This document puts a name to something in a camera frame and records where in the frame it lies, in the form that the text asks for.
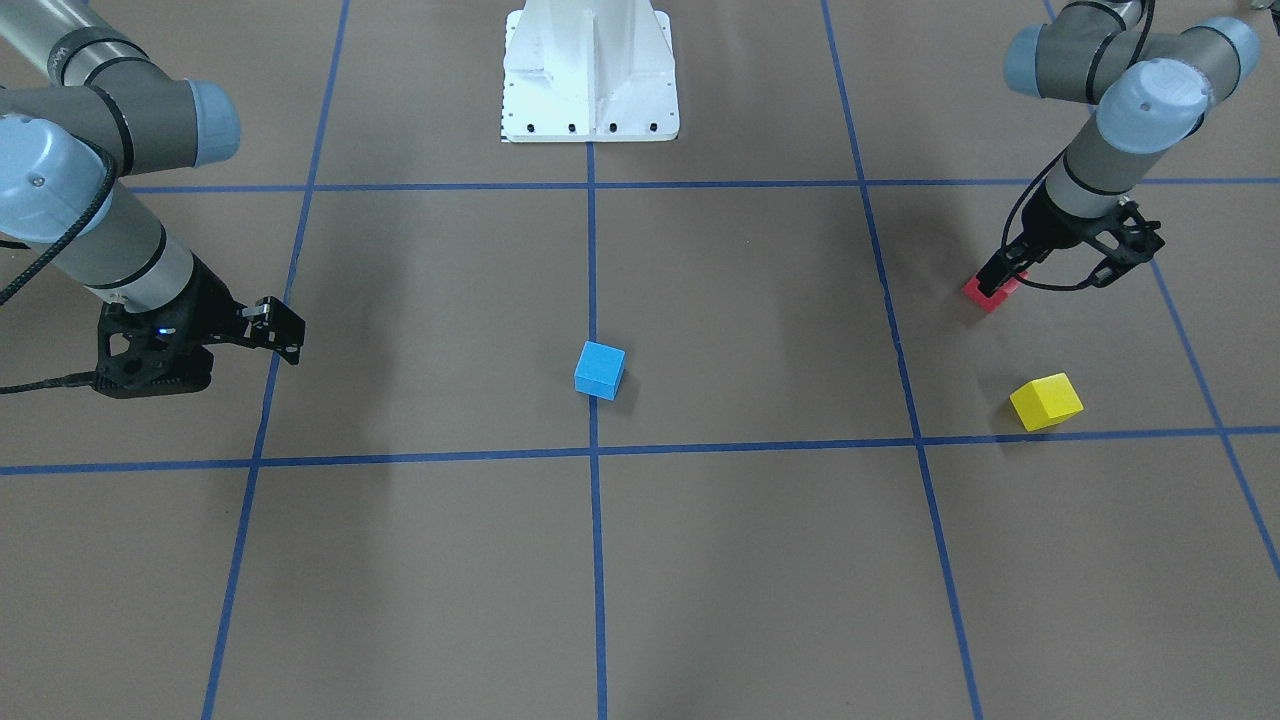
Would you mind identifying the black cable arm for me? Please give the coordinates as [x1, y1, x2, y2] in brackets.
[0, 140, 116, 396]
[1000, 150, 1111, 293]

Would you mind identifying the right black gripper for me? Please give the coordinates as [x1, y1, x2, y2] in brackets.
[150, 258, 306, 366]

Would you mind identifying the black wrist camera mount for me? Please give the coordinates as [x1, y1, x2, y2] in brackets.
[1082, 196, 1166, 288]
[90, 304, 215, 398]

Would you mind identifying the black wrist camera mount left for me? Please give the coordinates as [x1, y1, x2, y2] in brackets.
[1082, 196, 1166, 288]

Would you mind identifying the blue cube block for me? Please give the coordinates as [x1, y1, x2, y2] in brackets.
[573, 340, 626, 401]

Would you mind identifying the yellow cube block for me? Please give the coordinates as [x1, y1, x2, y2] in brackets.
[1009, 372, 1084, 432]

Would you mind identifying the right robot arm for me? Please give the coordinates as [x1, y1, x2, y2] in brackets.
[3, 1, 305, 365]

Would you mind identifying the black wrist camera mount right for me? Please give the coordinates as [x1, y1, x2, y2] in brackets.
[90, 304, 215, 398]

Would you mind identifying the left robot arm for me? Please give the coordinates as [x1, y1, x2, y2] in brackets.
[964, 1, 1261, 310]

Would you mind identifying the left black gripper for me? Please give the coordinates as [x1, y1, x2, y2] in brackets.
[977, 195, 1107, 299]

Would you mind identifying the red cube block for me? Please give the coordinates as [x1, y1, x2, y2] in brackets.
[963, 272, 1029, 314]

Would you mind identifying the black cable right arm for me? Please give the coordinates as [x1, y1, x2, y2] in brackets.
[0, 140, 116, 396]

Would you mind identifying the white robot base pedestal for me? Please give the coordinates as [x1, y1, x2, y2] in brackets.
[500, 1, 681, 143]

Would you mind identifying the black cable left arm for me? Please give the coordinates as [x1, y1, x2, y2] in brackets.
[1000, 150, 1111, 293]

